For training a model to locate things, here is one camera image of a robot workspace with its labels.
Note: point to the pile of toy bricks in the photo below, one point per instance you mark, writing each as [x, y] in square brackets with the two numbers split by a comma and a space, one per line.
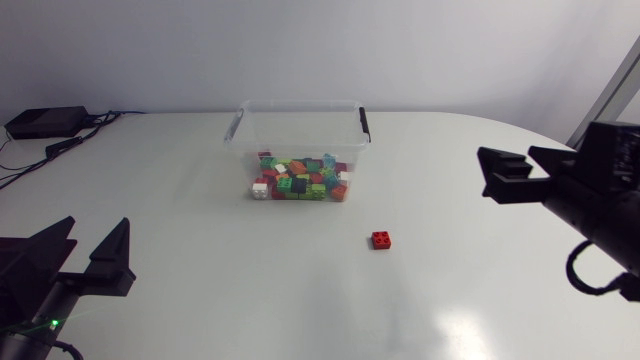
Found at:
[315, 175]

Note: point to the clear plastic container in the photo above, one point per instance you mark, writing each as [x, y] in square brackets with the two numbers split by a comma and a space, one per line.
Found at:
[300, 132]

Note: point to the light green toy brick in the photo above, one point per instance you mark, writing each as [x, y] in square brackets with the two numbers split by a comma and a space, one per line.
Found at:
[318, 191]

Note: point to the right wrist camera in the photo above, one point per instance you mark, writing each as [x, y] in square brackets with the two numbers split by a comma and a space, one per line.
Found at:
[612, 155]

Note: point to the blue toy brick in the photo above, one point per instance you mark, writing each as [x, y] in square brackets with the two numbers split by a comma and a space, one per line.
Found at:
[329, 161]

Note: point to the black toy brick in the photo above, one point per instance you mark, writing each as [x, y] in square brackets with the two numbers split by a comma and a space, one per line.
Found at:
[299, 186]

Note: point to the red toy brick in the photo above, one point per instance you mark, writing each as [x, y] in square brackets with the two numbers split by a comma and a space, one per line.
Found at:
[381, 240]

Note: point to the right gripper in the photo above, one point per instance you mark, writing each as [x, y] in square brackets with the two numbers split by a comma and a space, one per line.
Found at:
[595, 210]

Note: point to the white toy brick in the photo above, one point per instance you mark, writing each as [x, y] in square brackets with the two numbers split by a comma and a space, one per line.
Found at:
[280, 168]
[260, 191]

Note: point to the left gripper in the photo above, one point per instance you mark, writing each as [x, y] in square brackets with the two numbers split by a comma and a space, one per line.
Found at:
[35, 305]

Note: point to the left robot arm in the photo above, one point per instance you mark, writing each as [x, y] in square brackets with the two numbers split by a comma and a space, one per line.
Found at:
[25, 350]

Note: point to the black power brick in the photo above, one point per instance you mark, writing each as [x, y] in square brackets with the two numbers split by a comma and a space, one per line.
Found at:
[47, 121]

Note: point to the orange toy brick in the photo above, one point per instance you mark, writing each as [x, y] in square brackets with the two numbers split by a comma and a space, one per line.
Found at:
[297, 167]
[339, 192]

